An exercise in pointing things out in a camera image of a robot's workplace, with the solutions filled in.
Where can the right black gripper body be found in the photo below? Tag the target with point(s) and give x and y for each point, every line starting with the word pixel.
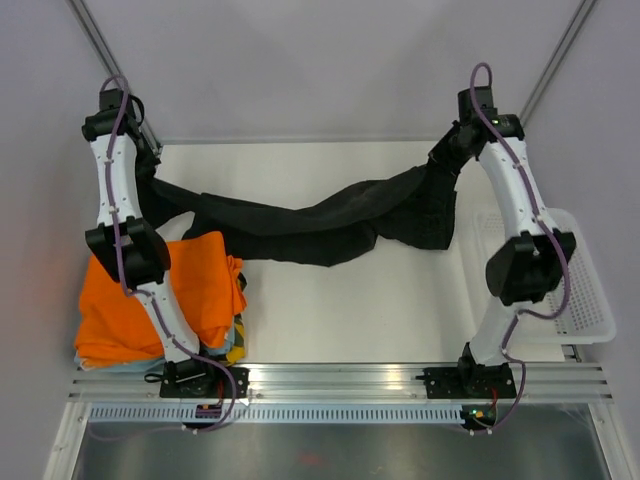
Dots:
pixel 450 151

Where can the black trousers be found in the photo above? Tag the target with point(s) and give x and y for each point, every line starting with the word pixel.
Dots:
pixel 415 208

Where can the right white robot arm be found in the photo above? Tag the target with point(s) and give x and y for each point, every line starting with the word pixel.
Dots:
pixel 534 259

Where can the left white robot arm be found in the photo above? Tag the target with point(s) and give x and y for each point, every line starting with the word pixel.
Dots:
pixel 126 245

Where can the orange folded garment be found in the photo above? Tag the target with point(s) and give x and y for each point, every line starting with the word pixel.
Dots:
pixel 116 329

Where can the white perforated plastic basket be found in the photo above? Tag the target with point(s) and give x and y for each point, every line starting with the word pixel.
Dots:
pixel 587 318

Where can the yellow black patterned garment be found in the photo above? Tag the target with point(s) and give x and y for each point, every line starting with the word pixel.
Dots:
pixel 239 335

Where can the left aluminium frame post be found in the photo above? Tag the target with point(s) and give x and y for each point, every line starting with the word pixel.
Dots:
pixel 94 35

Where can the aluminium frame post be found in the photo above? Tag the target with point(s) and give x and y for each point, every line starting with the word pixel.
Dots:
pixel 551 29
pixel 94 35

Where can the right aluminium frame post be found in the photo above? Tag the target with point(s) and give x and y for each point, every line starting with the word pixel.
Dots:
pixel 551 29

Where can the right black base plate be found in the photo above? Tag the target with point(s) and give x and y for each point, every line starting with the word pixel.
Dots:
pixel 473 384

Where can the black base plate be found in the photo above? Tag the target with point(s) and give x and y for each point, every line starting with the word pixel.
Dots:
pixel 197 381
pixel 473 384

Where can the aluminium rail beam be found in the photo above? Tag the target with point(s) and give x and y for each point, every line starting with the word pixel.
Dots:
pixel 395 383

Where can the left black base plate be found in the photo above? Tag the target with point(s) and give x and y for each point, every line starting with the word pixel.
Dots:
pixel 197 381

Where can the white slotted cable duct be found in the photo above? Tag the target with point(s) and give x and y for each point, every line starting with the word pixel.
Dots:
pixel 280 413

